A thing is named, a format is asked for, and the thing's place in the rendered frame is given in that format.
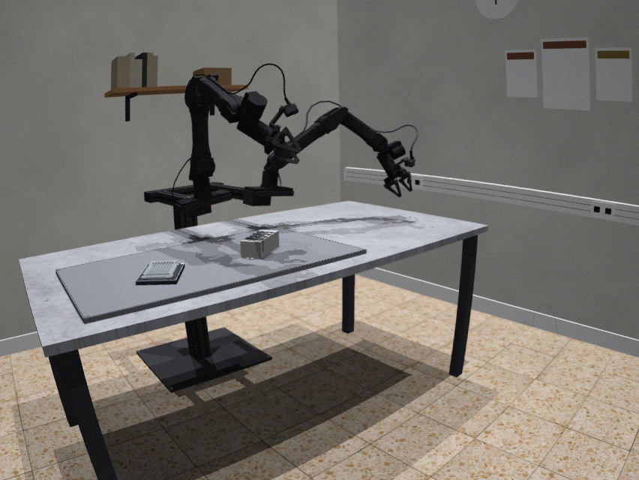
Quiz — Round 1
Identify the white multi-well plate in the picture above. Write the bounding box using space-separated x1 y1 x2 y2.
142 260 178 279

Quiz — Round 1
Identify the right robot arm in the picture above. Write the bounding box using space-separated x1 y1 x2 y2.
176 73 268 206

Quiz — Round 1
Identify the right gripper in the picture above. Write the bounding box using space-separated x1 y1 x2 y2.
251 103 301 164

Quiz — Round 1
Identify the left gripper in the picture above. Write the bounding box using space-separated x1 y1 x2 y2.
383 157 413 197

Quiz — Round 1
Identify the white operator panel with labelled keys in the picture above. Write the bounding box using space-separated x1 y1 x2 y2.
240 229 279 260

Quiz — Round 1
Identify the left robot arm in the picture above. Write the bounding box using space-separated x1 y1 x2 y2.
244 107 406 191

